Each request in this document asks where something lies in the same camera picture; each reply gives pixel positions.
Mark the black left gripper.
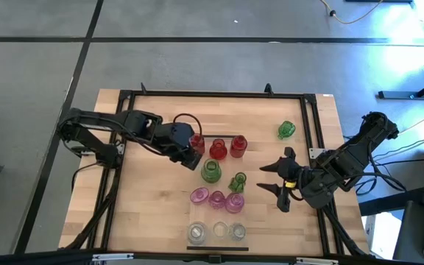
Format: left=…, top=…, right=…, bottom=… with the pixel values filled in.
left=156, top=121, right=204, bottom=172

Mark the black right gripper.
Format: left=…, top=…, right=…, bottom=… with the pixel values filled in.
left=256, top=146, right=322, bottom=213

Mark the red ribbed glass bottle vase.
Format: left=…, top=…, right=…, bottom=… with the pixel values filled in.
left=189, top=132, right=206, bottom=155

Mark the red bulbous glass vase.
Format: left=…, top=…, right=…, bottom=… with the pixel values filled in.
left=209, top=138, right=228, bottom=160

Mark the green embossed glass vase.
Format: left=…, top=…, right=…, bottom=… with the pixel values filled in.
left=200, top=158, right=223, bottom=184

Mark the green round glass vase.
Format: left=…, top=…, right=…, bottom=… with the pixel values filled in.
left=227, top=172, right=247, bottom=194

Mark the dark red glass vase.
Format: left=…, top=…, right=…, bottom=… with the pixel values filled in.
left=229, top=135, right=249, bottom=159

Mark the pink squat ribbed glass vase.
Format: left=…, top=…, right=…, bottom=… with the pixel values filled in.
left=189, top=186, right=211, bottom=205

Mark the pink ringed glass vase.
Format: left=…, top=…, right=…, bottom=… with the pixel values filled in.
left=225, top=192, right=246, bottom=214

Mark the pink twisted glass vase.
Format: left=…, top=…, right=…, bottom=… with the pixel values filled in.
left=208, top=190, right=227, bottom=211

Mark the clear twisted glass vase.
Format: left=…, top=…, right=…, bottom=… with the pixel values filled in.
left=229, top=222, right=247, bottom=242

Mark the clear slim glass vase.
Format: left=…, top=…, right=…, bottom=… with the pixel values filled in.
left=211, top=220, right=230, bottom=239

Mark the clear embossed glass vase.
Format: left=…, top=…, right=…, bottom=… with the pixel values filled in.
left=186, top=220, right=208, bottom=246

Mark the green faceted slim glass vase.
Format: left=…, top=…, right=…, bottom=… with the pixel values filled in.
left=278, top=120, right=297, bottom=141

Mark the light wooden board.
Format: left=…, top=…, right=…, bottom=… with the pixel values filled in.
left=186, top=134, right=250, bottom=252

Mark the grey desk leg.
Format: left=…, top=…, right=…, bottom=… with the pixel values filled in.
left=377, top=71, right=424, bottom=100

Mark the black looped gripper cable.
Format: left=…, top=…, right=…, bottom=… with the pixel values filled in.
left=172, top=113, right=203, bottom=138

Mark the black aluminium rig frame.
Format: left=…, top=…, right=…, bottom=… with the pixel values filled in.
left=0, top=82, right=424, bottom=265

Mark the silver rig corner bracket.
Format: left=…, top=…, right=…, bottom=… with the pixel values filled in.
left=295, top=257, right=340, bottom=265
left=92, top=252, right=135, bottom=262

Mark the white floor cable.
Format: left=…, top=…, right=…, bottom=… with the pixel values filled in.
left=398, top=105, right=424, bottom=135

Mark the beige floor cable with plug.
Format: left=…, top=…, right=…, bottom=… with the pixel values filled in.
left=320, top=0, right=384, bottom=25

